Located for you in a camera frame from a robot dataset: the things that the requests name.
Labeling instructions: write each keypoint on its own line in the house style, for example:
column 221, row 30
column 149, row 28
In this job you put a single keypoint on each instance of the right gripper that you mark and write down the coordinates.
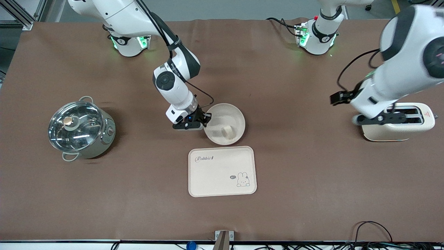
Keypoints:
column 200, row 114

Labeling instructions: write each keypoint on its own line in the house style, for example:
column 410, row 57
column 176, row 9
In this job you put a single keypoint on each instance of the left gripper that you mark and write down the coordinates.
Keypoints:
column 351, row 95

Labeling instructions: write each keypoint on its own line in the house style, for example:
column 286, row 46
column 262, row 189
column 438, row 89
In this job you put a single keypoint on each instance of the cream round plate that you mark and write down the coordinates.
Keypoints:
column 222, row 118

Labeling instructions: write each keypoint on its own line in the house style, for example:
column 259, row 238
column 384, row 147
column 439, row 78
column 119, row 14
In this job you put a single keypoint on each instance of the small white steamed bun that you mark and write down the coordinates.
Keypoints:
column 228, row 132

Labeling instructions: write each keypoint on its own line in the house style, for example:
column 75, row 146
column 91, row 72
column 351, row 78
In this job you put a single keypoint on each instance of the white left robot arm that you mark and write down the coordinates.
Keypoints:
column 409, row 41

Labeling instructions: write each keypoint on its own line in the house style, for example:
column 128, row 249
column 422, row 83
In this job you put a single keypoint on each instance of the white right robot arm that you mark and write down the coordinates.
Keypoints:
column 170, row 81

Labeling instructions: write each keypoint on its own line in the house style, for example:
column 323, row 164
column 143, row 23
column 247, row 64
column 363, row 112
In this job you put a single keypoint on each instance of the cream rabbit print tray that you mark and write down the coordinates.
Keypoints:
column 215, row 177

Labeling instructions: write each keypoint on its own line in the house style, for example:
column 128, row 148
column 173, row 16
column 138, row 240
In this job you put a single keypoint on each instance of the cream two-slot toaster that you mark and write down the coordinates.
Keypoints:
column 399, row 133

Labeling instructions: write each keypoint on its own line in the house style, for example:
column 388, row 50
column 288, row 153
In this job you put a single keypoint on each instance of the brown table cover mat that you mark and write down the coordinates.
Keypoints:
column 277, row 86

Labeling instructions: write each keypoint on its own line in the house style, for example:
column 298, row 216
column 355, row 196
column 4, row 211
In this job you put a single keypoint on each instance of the black caster wheel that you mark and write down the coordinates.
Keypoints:
column 368, row 7

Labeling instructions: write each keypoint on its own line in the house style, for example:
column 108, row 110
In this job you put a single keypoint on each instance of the steel pot with glass lid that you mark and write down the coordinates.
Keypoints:
column 107, row 139

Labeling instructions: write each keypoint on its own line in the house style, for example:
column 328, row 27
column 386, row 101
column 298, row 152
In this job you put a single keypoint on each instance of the glass pot lid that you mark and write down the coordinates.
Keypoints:
column 81, row 133

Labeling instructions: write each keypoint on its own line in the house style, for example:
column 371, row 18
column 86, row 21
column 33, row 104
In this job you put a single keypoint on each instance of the blue round knob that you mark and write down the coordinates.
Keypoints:
column 191, row 246

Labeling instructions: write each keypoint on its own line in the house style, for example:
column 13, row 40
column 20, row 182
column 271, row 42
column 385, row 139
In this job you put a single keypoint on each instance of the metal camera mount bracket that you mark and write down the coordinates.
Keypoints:
column 223, row 239

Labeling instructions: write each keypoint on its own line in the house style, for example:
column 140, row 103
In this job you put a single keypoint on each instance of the aluminium frame profile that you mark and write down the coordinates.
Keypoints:
column 20, row 25

